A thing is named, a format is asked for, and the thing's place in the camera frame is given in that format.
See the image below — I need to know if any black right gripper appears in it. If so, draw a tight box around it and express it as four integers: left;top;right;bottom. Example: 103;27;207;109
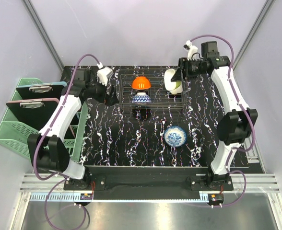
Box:
170;57;206;82

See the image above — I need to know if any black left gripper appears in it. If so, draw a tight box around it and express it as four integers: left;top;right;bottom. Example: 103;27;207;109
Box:
86;75;119;106

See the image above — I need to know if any white bowl dark blue outside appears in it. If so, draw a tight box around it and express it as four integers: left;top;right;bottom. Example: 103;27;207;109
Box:
164;69;181;91

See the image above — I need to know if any yellow floral scalloped bowl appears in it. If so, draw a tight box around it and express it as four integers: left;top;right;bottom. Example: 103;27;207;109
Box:
170;85;183;95

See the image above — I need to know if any blue white zigzag bowl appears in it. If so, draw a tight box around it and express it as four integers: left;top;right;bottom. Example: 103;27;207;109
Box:
131;92;152;104

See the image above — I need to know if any orange bowl white inside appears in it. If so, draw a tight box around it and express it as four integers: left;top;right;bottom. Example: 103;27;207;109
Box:
131;76;151;90

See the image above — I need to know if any blue white floral bowl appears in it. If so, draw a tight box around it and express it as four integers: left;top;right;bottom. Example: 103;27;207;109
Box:
164;126;187;148

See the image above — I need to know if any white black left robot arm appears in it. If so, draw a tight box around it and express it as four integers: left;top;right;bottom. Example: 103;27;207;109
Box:
27;67;119;190

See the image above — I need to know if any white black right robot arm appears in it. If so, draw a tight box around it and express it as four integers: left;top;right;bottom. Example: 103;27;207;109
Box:
171;41;258;190

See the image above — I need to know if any black marble pattern mat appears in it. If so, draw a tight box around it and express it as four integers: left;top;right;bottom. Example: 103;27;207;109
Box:
59;65;249;168

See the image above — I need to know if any blue edged black clipboard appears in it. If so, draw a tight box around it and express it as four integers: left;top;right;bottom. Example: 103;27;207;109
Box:
16;81;67;100

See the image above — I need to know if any pink edged black clipboard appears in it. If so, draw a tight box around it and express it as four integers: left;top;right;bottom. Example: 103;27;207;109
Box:
6;98;59;131

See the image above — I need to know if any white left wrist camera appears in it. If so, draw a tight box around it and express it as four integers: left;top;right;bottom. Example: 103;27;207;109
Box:
97;67;113;86

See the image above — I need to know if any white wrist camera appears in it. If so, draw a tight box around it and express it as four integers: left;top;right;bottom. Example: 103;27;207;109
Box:
97;67;113;86
184;40;198;61

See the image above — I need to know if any grey wire dish rack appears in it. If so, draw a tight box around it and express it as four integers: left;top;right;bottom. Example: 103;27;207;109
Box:
117;67;188;111

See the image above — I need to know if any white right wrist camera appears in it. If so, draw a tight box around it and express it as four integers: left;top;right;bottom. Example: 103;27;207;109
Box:
184;40;198;61

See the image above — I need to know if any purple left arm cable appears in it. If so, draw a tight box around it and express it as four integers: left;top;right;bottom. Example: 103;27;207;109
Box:
33;54;103;228

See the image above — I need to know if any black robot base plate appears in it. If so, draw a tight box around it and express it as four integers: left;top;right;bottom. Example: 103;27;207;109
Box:
64;173;234;191

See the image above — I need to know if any aluminium frame rail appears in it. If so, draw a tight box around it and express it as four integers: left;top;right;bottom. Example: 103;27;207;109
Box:
20;173;279;203

